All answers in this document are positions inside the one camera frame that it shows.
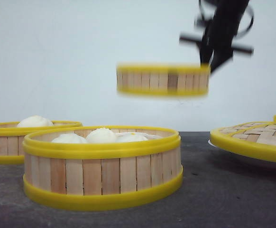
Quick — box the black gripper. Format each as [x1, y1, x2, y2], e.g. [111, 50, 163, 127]
[179, 0, 254, 73]

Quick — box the white bun yellow dot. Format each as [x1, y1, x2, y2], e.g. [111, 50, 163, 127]
[116, 133, 148, 143]

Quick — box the bamboo steamer basket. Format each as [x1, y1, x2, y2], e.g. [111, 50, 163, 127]
[23, 126, 183, 211]
[0, 121, 82, 165]

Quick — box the white bun front middle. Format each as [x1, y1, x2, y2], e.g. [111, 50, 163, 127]
[86, 128, 117, 143]

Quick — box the white bun front left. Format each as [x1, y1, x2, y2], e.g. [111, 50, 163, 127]
[51, 133, 88, 144]

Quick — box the large white bun left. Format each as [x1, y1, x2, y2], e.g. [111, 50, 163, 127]
[17, 115, 54, 127]

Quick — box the woven bamboo steamer lid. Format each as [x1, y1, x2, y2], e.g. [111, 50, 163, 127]
[210, 115, 276, 163]

